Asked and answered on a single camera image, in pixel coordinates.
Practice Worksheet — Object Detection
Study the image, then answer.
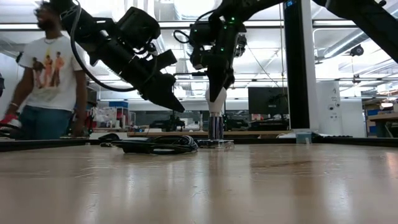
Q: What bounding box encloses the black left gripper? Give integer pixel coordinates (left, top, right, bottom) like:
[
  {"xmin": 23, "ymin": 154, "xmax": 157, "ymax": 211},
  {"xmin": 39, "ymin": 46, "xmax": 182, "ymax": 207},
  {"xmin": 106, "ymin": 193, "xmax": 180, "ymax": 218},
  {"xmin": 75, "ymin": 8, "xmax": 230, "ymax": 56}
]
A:
[{"xmin": 104, "ymin": 46, "xmax": 186, "ymax": 113}]

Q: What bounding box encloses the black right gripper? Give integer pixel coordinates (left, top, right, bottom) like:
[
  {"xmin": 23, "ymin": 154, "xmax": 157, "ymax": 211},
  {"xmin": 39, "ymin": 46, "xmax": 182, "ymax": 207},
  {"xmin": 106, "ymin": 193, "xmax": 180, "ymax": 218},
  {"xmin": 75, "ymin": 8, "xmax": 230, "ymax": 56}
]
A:
[{"xmin": 189, "ymin": 17, "xmax": 246, "ymax": 103}]

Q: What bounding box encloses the white frosted lightbulb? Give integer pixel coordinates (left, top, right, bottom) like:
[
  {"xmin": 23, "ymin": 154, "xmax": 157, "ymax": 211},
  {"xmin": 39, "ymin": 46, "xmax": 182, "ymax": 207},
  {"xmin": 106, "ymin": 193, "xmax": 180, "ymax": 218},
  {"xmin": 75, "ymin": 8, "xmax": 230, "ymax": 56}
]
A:
[{"xmin": 205, "ymin": 86, "xmax": 228, "ymax": 114}]

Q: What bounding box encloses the black monitor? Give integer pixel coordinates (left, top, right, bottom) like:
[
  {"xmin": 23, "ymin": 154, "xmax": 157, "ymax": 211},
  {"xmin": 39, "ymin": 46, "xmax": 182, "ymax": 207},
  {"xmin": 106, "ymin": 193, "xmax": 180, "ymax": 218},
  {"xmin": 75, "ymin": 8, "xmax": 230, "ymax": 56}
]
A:
[{"xmin": 248, "ymin": 86, "xmax": 290, "ymax": 115}]

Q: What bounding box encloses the small blue cup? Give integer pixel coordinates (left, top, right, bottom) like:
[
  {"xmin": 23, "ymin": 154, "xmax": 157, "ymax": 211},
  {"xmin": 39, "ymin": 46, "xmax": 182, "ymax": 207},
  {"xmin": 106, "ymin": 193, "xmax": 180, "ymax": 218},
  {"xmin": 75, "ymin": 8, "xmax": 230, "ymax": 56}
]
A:
[{"xmin": 295, "ymin": 130, "xmax": 313, "ymax": 144}]

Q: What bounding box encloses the person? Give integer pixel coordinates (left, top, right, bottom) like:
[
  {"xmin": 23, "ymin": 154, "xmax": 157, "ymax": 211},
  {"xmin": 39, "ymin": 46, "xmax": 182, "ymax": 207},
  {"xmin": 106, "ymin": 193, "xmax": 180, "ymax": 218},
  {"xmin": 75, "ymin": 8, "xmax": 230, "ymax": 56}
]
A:
[{"xmin": 5, "ymin": 0, "xmax": 90, "ymax": 141}]

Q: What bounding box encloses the overhead LED light bar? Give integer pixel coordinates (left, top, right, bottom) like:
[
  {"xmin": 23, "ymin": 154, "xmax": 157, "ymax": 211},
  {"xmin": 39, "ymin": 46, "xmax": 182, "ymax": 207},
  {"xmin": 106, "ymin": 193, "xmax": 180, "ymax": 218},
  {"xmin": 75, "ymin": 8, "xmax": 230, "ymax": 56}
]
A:
[{"xmin": 0, "ymin": 19, "xmax": 398, "ymax": 31}]

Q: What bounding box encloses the wooden workbench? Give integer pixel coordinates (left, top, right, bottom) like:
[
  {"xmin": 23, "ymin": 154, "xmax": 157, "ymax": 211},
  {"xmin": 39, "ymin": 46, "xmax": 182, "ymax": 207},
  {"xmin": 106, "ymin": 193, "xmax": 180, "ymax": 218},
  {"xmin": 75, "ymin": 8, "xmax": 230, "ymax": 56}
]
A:
[{"xmin": 368, "ymin": 112, "xmax": 398, "ymax": 138}]

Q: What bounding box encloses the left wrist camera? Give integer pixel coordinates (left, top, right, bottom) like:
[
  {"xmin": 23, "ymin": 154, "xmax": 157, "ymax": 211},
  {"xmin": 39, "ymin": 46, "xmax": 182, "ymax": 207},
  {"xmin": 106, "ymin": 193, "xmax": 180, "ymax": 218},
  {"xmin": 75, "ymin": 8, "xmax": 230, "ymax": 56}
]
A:
[{"xmin": 154, "ymin": 49, "xmax": 178, "ymax": 71}]

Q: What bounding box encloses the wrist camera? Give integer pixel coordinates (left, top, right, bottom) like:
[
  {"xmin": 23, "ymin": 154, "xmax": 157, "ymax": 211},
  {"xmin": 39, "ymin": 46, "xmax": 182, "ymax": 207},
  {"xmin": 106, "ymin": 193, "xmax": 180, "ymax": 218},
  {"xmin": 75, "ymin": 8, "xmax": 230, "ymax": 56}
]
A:
[
  {"xmin": 154, "ymin": 49, "xmax": 178, "ymax": 71},
  {"xmin": 235, "ymin": 33, "xmax": 248, "ymax": 58}
]

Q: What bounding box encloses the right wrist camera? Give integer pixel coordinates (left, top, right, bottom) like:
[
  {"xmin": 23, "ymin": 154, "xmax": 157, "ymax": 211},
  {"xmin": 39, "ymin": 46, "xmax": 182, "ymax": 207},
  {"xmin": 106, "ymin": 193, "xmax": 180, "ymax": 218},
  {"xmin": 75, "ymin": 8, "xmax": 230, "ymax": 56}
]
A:
[{"xmin": 235, "ymin": 33, "xmax": 248, "ymax": 58}]

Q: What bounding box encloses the black lamp power cord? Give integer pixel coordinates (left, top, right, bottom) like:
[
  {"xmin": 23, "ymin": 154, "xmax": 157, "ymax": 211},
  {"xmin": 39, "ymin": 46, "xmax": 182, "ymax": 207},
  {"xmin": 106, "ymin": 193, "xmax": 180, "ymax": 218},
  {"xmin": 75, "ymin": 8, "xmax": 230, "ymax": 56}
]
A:
[{"xmin": 111, "ymin": 134, "xmax": 199, "ymax": 156}]

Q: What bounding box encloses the black ceiling camera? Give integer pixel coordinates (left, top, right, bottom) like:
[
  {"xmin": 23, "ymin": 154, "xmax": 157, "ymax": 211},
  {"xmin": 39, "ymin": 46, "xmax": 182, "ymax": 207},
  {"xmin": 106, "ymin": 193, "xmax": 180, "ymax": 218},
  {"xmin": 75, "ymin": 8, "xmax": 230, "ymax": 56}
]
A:
[{"xmin": 349, "ymin": 44, "xmax": 365, "ymax": 57}]

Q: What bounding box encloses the black aluminium table frame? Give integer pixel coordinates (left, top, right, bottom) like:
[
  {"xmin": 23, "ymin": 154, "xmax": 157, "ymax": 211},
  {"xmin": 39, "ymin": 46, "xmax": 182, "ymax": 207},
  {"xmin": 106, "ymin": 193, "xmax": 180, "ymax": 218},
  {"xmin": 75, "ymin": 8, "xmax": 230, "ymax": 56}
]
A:
[{"xmin": 0, "ymin": 136, "xmax": 398, "ymax": 153}]

